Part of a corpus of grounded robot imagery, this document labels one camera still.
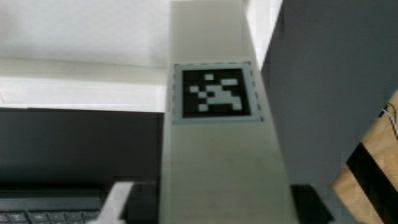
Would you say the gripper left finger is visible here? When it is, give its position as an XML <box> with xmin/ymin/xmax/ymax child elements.
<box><xmin>95</xmin><ymin>181</ymin><xmax>157</xmax><ymax>224</ymax></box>

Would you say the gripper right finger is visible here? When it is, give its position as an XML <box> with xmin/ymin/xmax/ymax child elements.
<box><xmin>292</xmin><ymin>184</ymin><xmax>335</xmax><ymax>224</ymax></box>

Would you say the white desk tabletop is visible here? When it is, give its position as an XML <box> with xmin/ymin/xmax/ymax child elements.
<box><xmin>0</xmin><ymin>0</ymin><xmax>200</xmax><ymax>112</ymax></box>

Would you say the black table leg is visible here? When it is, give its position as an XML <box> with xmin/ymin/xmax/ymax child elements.
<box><xmin>345</xmin><ymin>142</ymin><xmax>398</xmax><ymax>208</ymax></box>

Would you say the black keyboard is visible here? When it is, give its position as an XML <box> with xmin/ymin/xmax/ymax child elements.
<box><xmin>0</xmin><ymin>186</ymin><xmax>104</xmax><ymax>224</ymax></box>

